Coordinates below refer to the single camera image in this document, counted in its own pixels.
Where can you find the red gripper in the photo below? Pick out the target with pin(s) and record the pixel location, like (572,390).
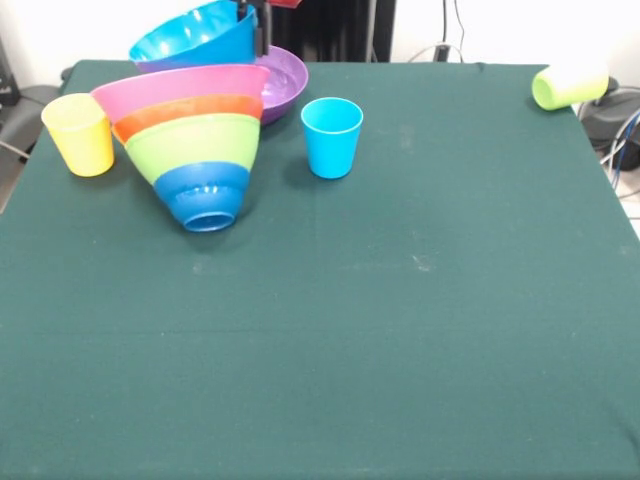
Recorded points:
(287,3)

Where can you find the large pink bowl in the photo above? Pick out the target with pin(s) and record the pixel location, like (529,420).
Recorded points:
(190,82)

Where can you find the purple bowl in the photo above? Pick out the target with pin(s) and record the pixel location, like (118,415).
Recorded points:
(285,85)

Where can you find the green bowl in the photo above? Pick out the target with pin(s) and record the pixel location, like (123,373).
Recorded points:
(200,140)

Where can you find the light green cup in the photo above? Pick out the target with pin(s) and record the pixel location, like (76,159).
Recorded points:
(575,80)

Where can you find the small dark blue bowl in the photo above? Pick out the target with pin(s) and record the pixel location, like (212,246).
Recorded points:
(205,195)

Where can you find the yellow cup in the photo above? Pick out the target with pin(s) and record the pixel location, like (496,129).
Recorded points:
(82,145)

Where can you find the light blue cup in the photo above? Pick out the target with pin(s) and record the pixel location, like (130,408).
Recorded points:
(330,145)

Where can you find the grey chair base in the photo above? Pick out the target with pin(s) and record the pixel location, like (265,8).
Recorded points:
(615,115)
(25,115)

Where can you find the black power plug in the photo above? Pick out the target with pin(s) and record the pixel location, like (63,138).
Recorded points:
(442,51)

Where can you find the large light blue bowl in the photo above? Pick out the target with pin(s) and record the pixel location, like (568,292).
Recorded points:
(200,40)

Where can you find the dark green table cloth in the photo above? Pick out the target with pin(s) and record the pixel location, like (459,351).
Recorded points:
(300,400)

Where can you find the large orange bowl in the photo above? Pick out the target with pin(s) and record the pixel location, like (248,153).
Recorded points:
(200,107)

